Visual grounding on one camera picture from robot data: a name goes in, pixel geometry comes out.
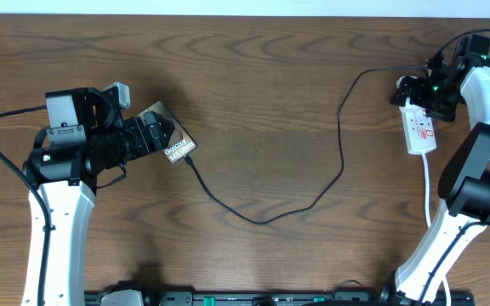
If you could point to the white USB charger adapter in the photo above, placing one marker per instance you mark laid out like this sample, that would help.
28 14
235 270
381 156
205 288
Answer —
399 81

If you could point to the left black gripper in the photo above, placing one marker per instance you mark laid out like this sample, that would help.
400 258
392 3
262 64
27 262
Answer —
144 137

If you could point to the Galaxy smartphone bronze screen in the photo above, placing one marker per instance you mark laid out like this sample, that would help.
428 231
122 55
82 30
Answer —
180 143

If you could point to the white power strip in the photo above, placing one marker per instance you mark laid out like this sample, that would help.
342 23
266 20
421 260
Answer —
418 130

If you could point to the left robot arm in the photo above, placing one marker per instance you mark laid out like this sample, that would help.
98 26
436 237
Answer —
86 135

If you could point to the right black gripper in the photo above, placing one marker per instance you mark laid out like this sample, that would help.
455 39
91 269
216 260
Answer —
419 85

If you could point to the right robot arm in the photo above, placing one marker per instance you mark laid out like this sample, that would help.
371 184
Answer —
464 185

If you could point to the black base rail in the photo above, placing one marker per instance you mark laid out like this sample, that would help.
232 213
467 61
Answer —
347 293

